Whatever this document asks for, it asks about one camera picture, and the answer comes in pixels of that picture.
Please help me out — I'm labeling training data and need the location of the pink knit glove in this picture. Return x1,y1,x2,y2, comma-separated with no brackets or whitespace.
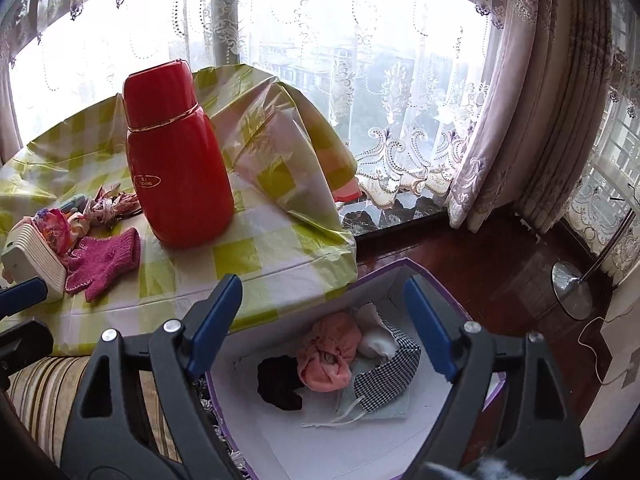
65,227,142,303

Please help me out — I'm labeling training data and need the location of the pink heavy curtain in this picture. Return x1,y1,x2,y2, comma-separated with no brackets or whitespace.
445,0,616,231

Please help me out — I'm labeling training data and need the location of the red thermos flask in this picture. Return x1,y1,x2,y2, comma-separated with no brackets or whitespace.
122,59,236,248

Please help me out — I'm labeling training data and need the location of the striped sofa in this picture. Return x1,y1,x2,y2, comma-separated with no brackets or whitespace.
5,355,166,466

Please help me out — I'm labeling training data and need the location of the green checked plastic tablecloth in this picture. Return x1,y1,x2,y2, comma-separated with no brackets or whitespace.
0,62,358,356

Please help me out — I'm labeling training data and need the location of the white cabinet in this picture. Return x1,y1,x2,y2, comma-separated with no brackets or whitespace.
582,280,640,461

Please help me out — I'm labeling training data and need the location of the pink plastic object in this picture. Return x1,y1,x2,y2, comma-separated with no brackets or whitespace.
332,177,363,203

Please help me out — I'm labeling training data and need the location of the white slatted plastic holder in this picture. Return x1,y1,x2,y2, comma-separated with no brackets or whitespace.
1,224,68,297

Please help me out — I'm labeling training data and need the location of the shaggy mottled rug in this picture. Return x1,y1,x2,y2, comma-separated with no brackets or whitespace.
192,375,251,480

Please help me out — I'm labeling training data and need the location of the white lace curtain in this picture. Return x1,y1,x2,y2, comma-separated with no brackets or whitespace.
565,75,640,276
0,0,506,211

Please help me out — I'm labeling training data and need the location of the white cloth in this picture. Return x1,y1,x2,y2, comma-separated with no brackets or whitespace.
350,302,401,358

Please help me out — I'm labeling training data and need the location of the black white checked face mask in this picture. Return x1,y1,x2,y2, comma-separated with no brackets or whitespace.
352,324,422,413

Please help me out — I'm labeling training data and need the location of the white box with purple rim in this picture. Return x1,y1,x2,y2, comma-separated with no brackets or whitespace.
202,257,508,480

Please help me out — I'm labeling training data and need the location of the black cloth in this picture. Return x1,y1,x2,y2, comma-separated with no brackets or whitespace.
256,355,306,411

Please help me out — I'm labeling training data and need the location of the pink cloth pouch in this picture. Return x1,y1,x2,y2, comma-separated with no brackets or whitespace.
296,311,362,393

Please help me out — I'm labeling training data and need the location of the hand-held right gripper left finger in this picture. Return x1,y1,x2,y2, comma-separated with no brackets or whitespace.
60,274,244,480

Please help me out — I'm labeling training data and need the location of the orange organza pouch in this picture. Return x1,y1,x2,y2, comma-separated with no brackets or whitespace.
22,208,71,256

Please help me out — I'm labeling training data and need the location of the white cable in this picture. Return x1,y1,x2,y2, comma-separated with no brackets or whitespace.
577,305,640,386

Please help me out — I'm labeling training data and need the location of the metal floor lamp stand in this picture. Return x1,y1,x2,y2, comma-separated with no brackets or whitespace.
551,195,640,321

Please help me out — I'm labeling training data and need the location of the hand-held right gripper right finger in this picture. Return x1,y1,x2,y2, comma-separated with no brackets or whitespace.
402,275,586,480

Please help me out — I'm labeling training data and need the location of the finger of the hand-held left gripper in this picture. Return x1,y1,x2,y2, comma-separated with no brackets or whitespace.
0,319,55,392
0,277,49,320

